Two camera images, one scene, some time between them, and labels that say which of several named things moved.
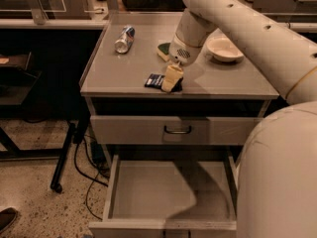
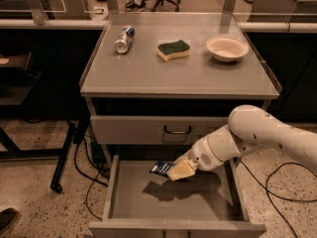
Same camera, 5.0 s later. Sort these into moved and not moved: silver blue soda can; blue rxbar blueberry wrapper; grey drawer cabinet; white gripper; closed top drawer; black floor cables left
Moved: blue rxbar blueberry wrapper; white gripper
Not moved: closed top drawer; silver blue soda can; black floor cables left; grey drawer cabinet
